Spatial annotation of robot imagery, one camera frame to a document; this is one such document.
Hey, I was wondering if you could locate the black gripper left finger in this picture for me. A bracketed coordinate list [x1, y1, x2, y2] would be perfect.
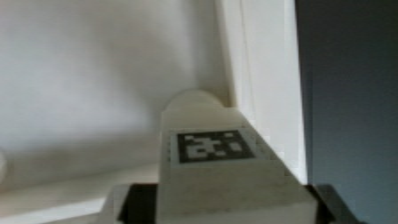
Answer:
[116, 183, 157, 224]

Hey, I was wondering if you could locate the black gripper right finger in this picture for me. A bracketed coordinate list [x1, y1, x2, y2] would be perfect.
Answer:
[305, 184, 362, 224]

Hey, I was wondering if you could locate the white table leg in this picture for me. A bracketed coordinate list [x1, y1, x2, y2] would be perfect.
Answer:
[155, 90, 317, 224]

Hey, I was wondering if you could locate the white square tabletop part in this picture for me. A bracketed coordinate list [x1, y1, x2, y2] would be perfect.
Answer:
[0, 0, 307, 224]

